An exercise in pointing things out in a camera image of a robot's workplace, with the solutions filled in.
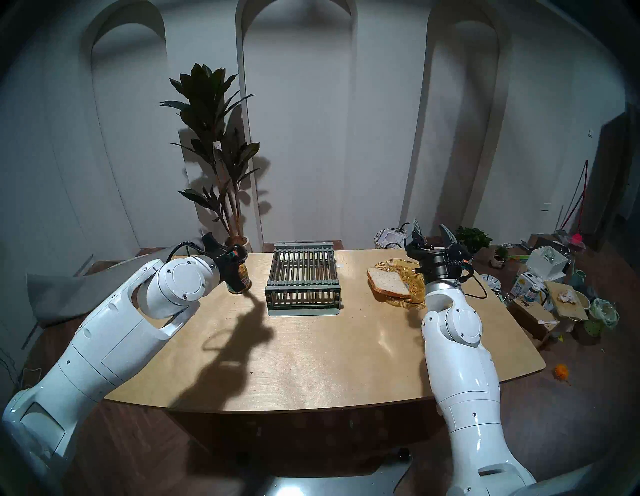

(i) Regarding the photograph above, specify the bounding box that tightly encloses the slice of white bread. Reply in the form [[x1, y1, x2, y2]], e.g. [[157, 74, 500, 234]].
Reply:
[[366, 267, 412, 300]]

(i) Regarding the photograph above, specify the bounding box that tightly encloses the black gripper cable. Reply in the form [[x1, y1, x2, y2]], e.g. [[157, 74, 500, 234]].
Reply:
[[165, 241, 211, 264], [457, 262, 488, 300]]

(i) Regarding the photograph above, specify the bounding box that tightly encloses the dark door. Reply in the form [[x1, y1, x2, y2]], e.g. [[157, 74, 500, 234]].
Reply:
[[582, 102, 640, 238]]

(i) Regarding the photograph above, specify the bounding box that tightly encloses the small bushy potted plant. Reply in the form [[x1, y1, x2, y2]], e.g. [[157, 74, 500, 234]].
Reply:
[[456, 226, 493, 261]]

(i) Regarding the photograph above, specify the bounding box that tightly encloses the white floor cable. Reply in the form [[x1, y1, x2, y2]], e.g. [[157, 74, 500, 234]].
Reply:
[[14, 367, 44, 396]]

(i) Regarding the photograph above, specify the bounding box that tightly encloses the white open box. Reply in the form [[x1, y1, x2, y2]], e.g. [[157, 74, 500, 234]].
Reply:
[[526, 246, 569, 282]]

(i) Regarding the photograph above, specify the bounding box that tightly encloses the brown cardboard box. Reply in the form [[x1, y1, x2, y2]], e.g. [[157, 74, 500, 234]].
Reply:
[[507, 295, 561, 350]]

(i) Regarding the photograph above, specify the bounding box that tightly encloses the tall potted plant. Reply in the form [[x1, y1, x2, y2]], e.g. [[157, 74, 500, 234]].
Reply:
[[160, 63, 261, 255]]

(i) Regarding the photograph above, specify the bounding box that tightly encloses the wicker basket with handle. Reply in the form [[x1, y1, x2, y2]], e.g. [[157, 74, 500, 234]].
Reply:
[[373, 226, 410, 250]]

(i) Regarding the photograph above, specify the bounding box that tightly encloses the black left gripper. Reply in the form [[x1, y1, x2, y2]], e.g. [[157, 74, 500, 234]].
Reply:
[[215, 244, 250, 294]]

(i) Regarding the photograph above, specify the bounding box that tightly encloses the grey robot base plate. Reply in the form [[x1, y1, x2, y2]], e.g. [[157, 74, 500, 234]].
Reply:
[[240, 450, 413, 496]]

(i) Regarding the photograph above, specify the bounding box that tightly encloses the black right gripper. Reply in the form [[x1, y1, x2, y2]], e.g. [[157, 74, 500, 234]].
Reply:
[[405, 218, 475, 284]]

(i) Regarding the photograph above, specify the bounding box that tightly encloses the red handled pink broom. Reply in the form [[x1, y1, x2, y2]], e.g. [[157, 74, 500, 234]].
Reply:
[[557, 160, 590, 247]]

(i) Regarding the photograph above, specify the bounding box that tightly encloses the grey slatted cutlery rack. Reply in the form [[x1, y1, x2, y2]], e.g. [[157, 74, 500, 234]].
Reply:
[[265, 242, 342, 317]]

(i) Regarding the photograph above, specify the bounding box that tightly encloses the white milk carton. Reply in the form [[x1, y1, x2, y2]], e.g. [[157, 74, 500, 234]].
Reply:
[[510, 272, 547, 303]]

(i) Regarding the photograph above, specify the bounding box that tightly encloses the peanut butter jar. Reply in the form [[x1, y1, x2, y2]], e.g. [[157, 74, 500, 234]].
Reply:
[[227, 260, 251, 295]]

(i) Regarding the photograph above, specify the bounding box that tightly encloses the amber glass plate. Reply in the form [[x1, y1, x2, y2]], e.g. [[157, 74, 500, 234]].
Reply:
[[373, 258, 427, 311]]

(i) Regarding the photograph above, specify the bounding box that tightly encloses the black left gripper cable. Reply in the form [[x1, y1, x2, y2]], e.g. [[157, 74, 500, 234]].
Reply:
[[165, 241, 211, 264]]

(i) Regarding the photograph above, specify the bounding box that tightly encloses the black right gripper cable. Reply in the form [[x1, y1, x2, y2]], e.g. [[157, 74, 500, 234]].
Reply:
[[457, 262, 488, 300]]

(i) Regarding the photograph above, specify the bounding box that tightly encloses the grey rolled mat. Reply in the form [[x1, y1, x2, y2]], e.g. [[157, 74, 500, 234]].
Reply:
[[26, 239, 203, 329]]

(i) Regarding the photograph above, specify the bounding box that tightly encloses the small wooden stool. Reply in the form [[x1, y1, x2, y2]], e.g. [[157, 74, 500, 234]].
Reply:
[[545, 281, 590, 335]]

